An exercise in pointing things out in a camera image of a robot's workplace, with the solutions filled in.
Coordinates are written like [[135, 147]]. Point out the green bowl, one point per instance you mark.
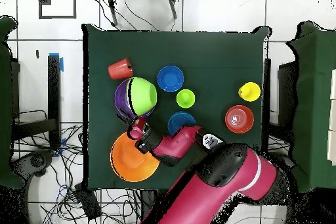
[[143, 95]]

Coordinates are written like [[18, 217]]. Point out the large yellow-orange bowl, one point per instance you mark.
[[128, 161]]

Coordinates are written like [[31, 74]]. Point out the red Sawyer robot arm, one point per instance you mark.
[[204, 203]]

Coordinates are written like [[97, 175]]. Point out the purple bowl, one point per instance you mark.
[[120, 98]]

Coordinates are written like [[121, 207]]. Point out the light blue bowl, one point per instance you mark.
[[179, 120]]

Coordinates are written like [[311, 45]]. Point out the orange cup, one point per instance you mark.
[[119, 70]]

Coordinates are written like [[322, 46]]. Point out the dark blue bowl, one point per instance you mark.
[[170, 79]]

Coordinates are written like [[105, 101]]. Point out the green cup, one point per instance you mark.
[[185, 98]]

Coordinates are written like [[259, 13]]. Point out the blue tape strip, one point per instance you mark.
[[61, 63]]

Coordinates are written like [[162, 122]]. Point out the black power strip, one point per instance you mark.
[[88, 203]]

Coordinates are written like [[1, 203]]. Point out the black office chair base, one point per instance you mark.
[[36, 161]]

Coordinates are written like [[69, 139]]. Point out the dark green tablecloth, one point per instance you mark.
[[210, 50]]

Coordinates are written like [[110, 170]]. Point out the orange bowl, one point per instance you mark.
[[239, 119]]

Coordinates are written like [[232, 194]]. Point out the yellow cup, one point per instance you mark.
[[249, 91]]

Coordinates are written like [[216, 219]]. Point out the green cloth covered side table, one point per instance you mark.
[[5, 103], [312, 103]]

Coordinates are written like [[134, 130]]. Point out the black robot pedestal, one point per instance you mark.
[[148, 203]]

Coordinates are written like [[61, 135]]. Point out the black bench frame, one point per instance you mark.
[[53, 98]]

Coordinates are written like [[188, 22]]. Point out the black side frame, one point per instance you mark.
[[286, 92]]

